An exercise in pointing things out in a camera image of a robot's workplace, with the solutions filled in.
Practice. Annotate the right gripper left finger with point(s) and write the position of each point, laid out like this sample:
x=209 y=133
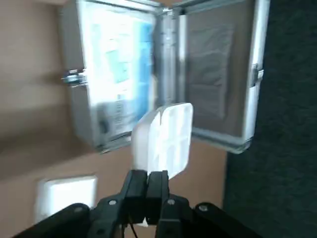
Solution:
x=135 y=193

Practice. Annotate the silver aluminium medical kit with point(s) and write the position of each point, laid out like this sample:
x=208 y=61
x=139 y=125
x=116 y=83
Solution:
x=213 y=74

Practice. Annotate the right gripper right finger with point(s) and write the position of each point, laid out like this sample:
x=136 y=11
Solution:
x=157 y=196

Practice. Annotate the clear packet of blue masks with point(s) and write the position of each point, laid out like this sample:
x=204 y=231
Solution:
x=119 y=62

